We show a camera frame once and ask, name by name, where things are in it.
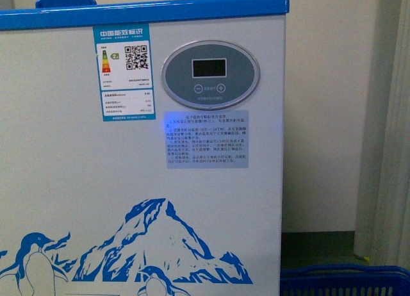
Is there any grey instruction sticker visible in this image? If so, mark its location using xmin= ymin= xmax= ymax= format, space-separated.
xmin=164 ymin=110 xmax=249 ymax=169

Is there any white blue chest freezer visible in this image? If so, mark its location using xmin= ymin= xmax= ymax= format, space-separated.
xmin=1 ymin=0 xmax=290 ymax=295

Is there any grey oval control panel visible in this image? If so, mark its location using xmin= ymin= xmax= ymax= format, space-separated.
xmin=161 ymin=40 xmax=260 ymax=111

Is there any blue energy label sticker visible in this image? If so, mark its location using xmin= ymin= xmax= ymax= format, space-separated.
xmin=93 ymin=24 xmax=156 ymax=122

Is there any blue plastic shopping basket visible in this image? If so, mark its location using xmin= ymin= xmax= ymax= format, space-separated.
xmin=279 ymin=264 xmax=409 ymax=296

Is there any white vertical curtain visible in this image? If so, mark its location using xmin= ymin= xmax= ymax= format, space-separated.
xmin=354 ymin=0 xmax=409 ymax=268

